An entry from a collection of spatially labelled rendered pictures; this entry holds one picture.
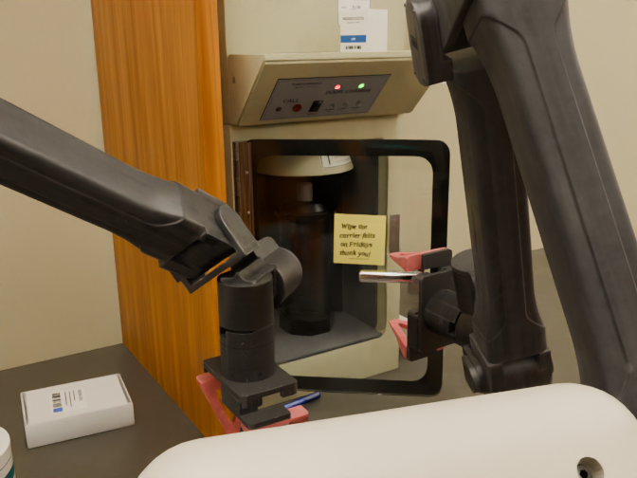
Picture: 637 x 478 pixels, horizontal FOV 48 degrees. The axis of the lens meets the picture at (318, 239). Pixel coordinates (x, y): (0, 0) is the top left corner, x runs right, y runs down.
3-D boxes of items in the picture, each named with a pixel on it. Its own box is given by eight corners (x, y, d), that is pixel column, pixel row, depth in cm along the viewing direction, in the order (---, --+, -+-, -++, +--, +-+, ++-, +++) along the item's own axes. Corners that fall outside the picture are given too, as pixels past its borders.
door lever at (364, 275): (360, 274, 107) (360, 258, 106) (424, 276, 106) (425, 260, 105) (357, 286, 102) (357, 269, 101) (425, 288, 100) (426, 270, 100)
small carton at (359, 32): (339, 52, 106) (339, 9, 104) (360, 51, 110) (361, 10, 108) (366, 52, 103) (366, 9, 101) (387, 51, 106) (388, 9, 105)
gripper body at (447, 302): (452, 264, 91) (494, 280, 85) (449, 337, 94) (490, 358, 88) (412, 273, 88) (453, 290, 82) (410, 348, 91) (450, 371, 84)
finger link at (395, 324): (411, 282, 99) (458, 303, 91) (410, 329, 101) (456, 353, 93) (373, 292, 96) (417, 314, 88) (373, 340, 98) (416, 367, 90)
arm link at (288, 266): (154, 252, 73) (213, 209, 70) (205, 226, 83) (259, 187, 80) (221, 348, 73) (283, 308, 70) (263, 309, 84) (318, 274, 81)
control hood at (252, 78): (227, 125, 104) (225, 54, 101) (404, 111, 120) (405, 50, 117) (264, 133, 94) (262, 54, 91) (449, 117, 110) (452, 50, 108)
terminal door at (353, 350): (250, 386, 115) (240, 138, 104) (442, 395, 111) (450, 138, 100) (249, 388, 114) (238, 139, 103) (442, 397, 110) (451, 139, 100)
